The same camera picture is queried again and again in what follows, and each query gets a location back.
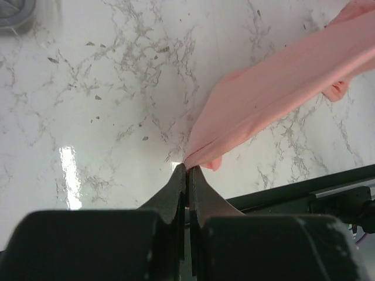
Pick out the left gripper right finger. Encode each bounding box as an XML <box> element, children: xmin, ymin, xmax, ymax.
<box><xmin>187</xmin><ymin>166</ymin><xmax>245</xmax><ymax>277</ymax></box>

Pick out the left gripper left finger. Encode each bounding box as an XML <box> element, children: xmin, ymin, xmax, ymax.
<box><xmin>139</xmin><ymin>164</ymin><xmax>186</xmax><ymax>280</ymax></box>

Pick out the salmon pink t shirt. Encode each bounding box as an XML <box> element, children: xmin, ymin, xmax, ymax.
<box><xmin>184</xmin><ymin>1</ymin><xmax>374</xmax><ymax>170</ymax></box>

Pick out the grey plastic bin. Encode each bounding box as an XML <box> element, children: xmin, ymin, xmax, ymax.
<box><xmin>1</xmin><ymin>0</ymin><xmax>62</xmax><ymax>36</ymax></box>

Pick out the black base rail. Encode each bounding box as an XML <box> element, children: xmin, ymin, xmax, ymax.
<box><xmin>228</xmin><ymin>165</ymin><xmax>374</xmax><ymax>234</ymax></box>

